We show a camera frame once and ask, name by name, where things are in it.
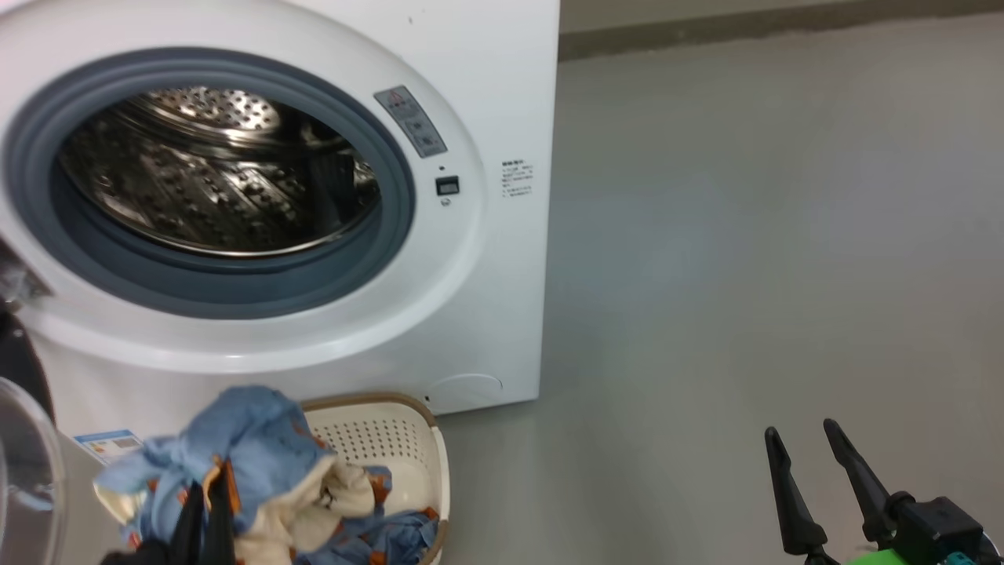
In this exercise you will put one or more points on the round black glass washer door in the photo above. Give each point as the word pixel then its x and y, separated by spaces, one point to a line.
pixel 31 471

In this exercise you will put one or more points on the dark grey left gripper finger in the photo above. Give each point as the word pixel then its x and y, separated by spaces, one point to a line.
pixel 221 526
pixel 188 534

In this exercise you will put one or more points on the blue energy label sticker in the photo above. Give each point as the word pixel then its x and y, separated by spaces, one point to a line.
pixel 110 446

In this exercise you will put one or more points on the grey warning label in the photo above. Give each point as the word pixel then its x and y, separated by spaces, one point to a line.
pixel 412 122

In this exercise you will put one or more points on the round white filter cover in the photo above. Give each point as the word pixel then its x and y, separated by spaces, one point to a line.
pixel 465 392

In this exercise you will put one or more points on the cream perforated laundry basket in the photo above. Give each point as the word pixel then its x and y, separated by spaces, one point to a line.
pixel 384 439

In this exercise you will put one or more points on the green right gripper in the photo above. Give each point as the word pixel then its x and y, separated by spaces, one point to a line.
pixel 902 559

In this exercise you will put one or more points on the white front-load washing machine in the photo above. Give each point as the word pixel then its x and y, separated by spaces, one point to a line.
pixel 486 314

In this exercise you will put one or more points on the black door latch socket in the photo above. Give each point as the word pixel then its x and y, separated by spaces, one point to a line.
pixel 448 186

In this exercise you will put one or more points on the grey rubber door gasket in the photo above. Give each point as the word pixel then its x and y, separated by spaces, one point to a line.
pixel 235 286

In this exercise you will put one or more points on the steel washing machine drum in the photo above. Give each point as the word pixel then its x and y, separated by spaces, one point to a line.
pixel 196 180

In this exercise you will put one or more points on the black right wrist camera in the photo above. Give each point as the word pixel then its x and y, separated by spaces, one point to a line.
pixel 937 526

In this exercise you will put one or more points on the cream fleece garment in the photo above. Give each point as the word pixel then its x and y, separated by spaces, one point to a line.
pixel 314 510

